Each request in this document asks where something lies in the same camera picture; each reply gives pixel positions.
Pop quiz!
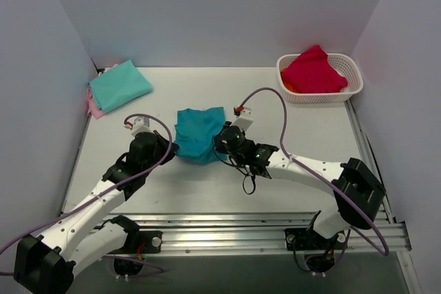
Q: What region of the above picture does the white plastic basket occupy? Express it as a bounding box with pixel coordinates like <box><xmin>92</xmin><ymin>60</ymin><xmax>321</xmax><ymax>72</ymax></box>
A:
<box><xmin>276</xmin><ymin>53</ymin><xmax>364</xmax><ymax>104</ymax></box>

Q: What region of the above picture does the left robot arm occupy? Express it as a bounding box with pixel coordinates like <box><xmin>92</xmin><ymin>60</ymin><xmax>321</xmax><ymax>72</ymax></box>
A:
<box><xmin>13</xmin><ymin>131</ymin><xmax>178</xmax><ymax>293</ymax></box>

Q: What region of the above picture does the teal t-shirt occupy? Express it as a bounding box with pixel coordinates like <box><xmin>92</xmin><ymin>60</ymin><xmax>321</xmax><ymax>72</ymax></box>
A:
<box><xmin>174</xmin><ymin>107</ymin><xmax>227</xmax><ymax>165</ymax></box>

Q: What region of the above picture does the folded pink t-shirt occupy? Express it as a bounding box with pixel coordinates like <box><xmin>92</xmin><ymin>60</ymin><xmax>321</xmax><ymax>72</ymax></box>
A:
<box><xmin>87</xmin><ymin>87</ymin><xmax>105</xmax><ymax>119</ymax></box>

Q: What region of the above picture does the aluminium rail frame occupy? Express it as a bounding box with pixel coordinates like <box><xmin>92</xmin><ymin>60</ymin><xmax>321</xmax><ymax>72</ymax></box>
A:
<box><xmin>37</xmin><ymin>97</ymin><xmax>414</xmax><ymax>260</ymax></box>

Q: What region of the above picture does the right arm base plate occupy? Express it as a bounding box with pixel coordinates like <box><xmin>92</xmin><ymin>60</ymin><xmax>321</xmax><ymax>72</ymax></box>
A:
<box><xmin>284</xmin><ymin>227</ymin><xmax>346</xmax><ymax>251</ymax></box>

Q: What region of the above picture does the orange garment in basket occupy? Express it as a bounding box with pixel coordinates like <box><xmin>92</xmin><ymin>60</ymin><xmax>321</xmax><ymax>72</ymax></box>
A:
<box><xmin>280</xmin><ymin>68</ymin><xmax>296</xmax><ymax>93</ymax></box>

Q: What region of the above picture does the folded mint green t-shirt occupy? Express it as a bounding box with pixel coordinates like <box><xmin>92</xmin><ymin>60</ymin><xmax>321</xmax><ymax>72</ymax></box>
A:
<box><xmin>89</xmin><ymin>60</ymin><xmax>153</xmax><ymax>114</ymax></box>

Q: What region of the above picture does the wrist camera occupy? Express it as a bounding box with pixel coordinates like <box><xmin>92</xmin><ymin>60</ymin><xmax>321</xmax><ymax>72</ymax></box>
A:
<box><xmin>124</xmin><ymin>116</ymin><xmax>152</xmax><ymax>137</ymax></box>
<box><xmin>232</xmin><ymin>106</ymin><xmax>254</xmax><ymax>132</ymax></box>

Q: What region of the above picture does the black thin cable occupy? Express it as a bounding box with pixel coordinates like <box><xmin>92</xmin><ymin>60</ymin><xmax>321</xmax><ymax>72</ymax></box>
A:
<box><xmin>213</xmin><ymin>149</ymin><xmax>263</xmax><ymax>196</ymax></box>

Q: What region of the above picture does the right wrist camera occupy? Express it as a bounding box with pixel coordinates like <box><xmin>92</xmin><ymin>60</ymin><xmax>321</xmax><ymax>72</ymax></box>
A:
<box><xmin>232</xmin><ymin>106</ymin><xmax>254</xmax><ymax>132</ymax></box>

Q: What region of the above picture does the red t-shirt in basket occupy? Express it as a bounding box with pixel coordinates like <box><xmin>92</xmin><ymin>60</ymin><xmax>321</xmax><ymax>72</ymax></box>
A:
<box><xmin>285</xmin><ymin>45</ymin><xmax>347</xmax><ymax>94</ymax></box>

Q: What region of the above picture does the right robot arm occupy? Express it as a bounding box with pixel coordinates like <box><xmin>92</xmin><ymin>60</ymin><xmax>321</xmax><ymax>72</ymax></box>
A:
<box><xmin>214</xmin><ymin>123</ymin><xmax>385</xmax><ymax>248</ymax></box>

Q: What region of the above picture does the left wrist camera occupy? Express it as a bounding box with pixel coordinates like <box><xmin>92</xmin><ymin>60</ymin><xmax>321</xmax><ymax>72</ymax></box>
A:
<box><xmin>124</xmin><ymin>116</ymin><xmax>152</xmax><ymax>137</ymax></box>

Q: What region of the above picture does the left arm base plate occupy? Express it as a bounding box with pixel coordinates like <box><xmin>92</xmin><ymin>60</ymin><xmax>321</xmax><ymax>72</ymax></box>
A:
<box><xmin>121</xmin><ymin>231</ymin><xmax>163</xmax><ymax>254</ymax></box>

